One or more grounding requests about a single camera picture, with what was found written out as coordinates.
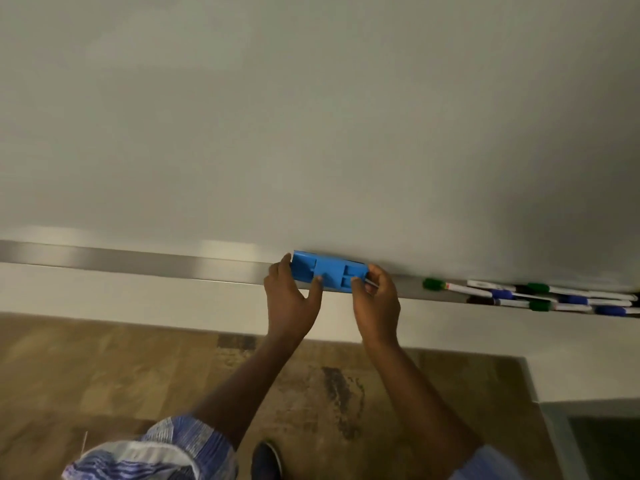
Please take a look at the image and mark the person's left hand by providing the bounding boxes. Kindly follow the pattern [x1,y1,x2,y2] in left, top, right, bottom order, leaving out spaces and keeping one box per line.
[263,253,325,342]

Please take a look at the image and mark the row of whiteboard markers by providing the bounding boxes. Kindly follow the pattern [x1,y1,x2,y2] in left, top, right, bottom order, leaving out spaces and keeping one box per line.
[422,277,640,318]

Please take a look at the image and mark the grey framed dark panel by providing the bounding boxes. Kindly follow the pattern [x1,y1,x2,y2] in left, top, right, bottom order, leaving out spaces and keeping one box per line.
[539,399,640,480]

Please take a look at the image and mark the metal whiteboard tray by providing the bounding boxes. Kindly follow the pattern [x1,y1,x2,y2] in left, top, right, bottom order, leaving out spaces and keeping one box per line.
[0,239,640,318]

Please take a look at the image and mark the blue striped shirt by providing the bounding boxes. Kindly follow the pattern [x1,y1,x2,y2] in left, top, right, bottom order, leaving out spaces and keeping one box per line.
[61,414,525,480]

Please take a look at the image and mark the blue whiteboard eraser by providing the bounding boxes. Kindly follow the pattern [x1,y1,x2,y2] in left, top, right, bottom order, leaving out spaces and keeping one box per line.
[290,251,370,294]

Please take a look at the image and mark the dark shoe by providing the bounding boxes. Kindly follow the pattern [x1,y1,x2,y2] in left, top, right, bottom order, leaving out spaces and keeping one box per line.
[251,441,284,480]

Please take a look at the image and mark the person's right forearm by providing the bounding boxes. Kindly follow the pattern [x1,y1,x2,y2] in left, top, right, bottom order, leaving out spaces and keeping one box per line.
[361,341,485,468]

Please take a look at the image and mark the person's right hand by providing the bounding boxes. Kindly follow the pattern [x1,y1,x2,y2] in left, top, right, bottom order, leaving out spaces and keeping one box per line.
[351,264,402,348]

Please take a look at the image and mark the white whiteboard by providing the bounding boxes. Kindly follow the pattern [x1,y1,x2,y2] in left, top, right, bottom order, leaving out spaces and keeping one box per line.
[0,0,640,294]

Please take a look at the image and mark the person's left forearm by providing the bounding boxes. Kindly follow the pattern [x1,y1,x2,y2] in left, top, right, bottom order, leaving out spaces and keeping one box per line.
[192,335,307,449]

